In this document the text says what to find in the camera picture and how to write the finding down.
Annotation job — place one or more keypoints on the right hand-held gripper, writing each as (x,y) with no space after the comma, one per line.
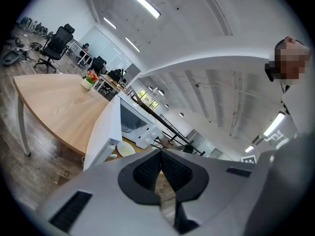
(248,159)

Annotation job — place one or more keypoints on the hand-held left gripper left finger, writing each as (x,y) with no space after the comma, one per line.
(145,173)

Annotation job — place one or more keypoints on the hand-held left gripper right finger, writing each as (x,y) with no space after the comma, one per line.
(179,173)

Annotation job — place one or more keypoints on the white plate of food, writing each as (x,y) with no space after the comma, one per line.
(126,149)

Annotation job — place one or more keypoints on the white microwave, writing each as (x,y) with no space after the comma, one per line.
(105,131)

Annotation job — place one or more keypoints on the long ceiling light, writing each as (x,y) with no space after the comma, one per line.
(132,44)
(145,4)
(109,23)
(249,148)
(274,124)

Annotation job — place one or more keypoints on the black metal railing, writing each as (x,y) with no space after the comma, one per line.
(169,126)

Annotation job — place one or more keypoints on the person's white shirt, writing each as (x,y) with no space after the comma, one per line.
(301,107)

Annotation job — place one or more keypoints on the window with green view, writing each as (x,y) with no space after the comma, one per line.
(147,98)

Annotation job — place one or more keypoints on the person's head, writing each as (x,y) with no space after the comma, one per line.
(292,63)

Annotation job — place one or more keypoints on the white pot of flowers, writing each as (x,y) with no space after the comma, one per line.
(86,84)

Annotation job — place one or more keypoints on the wooden table with white legs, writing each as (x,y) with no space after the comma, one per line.
(59,104)

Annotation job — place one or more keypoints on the white desk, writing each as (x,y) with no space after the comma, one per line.
(79,48)

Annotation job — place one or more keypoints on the black high-back office chair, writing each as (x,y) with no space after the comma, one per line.
(57,44)

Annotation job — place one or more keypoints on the grey shell on floor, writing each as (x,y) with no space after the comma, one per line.
(11,57)

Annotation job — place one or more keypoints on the row of dark equipment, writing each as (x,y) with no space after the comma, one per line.
(34,26)

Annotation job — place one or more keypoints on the black head-worn camera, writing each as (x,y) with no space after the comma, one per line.
(269,72)

